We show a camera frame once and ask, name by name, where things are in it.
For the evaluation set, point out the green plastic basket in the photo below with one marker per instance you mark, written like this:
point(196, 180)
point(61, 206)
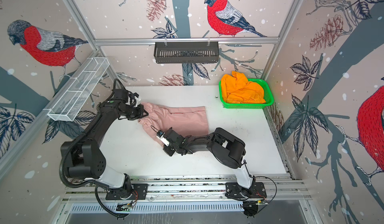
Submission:
point(268, 97)

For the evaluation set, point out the orange shorts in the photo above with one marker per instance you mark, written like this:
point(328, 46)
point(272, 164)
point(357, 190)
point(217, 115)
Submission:
point(237, 89)

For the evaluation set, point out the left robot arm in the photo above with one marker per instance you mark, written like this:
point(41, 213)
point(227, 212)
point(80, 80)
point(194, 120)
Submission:
point(82, 160)

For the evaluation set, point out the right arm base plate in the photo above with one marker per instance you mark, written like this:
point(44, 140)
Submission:
point(236, 192)

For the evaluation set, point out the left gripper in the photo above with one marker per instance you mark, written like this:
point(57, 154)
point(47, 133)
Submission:
point(140, 113)

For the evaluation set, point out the aluminium mounting rail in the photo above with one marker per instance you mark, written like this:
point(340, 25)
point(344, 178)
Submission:
point(214, 189)

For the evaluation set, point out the black wall shelf basket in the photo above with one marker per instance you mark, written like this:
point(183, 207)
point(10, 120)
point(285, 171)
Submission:
point(186, 52)

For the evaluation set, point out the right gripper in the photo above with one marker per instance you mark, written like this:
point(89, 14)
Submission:
point(169, 149)

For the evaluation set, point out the white wire wall basket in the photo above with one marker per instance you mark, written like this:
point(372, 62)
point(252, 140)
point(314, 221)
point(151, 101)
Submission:
point(81, 86)

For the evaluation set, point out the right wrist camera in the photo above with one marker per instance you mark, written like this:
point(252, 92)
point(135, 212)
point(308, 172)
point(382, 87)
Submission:
point(162, 137)

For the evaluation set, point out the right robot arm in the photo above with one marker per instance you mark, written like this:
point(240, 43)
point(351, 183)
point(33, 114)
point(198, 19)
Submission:
point(225, 147)

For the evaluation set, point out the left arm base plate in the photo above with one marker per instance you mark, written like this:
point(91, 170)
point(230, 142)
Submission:
point(131, 192)

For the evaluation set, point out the pink shorts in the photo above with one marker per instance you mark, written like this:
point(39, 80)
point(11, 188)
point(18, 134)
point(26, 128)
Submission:
point(186, 121)

